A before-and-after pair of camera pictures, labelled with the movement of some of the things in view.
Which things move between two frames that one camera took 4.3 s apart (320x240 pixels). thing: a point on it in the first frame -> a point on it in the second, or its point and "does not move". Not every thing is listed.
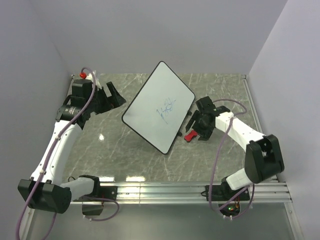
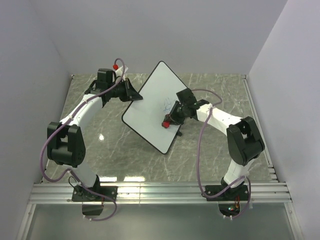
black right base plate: (225, 192) does not move
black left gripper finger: (116, 99) -> (131, 94)
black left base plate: (105, 191) does not move
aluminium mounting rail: (276, 192) does not move
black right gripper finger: (192, 120) -> (176, 104)
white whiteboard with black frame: (159, 109) does not move
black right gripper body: (203, 131) -> (180, 109)
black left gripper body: (99, 105) -> (118, 91)
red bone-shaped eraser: (188, 137) -> (166, 124)
